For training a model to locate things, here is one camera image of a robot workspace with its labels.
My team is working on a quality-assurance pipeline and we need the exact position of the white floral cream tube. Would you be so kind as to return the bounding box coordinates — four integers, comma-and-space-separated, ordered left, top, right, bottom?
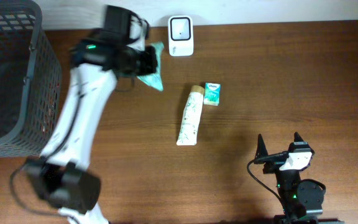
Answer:
177, 85, 204, 146

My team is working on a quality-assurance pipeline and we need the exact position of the white barcode scanner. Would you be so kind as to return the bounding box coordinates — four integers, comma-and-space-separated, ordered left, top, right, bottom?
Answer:
168, 15, 194, 57

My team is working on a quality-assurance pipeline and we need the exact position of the teal wipes packet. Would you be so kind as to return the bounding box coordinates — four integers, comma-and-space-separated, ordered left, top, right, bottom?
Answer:
137, 42, 164, 91

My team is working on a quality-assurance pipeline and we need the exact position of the small green tissue pack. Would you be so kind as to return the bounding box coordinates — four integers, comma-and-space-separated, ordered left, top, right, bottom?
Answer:
203, 83, 221, 106

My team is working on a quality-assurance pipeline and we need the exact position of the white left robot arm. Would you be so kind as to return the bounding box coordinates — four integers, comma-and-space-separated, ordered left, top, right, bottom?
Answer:
22, 5, 158, 223

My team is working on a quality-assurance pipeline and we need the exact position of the dark grey plastic basket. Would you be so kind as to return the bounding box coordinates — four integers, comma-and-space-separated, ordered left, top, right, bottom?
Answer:
0, 1, 62, 157

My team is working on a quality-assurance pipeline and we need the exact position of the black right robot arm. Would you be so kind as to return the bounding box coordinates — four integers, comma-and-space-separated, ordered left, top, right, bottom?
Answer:
247, 132, 342, 223

